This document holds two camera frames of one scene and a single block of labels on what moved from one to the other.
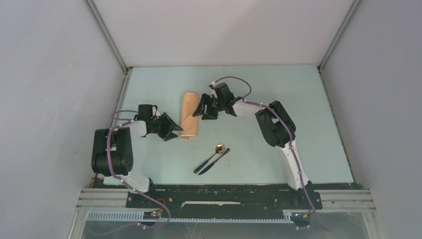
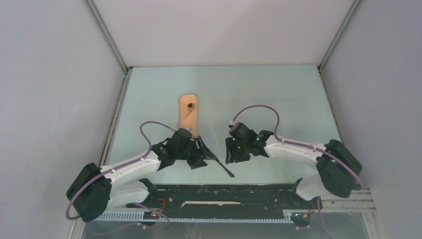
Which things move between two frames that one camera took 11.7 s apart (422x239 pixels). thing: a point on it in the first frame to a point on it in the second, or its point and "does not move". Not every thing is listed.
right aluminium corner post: x=337 y=35 does not move
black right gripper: x=204 y=100 to x=232 y=155
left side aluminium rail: x=127 y=75 does not move
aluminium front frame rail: x=335 y=199 does not move
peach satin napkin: x=189 y=123 does not move
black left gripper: x=168 y=124 to x=198 y=152
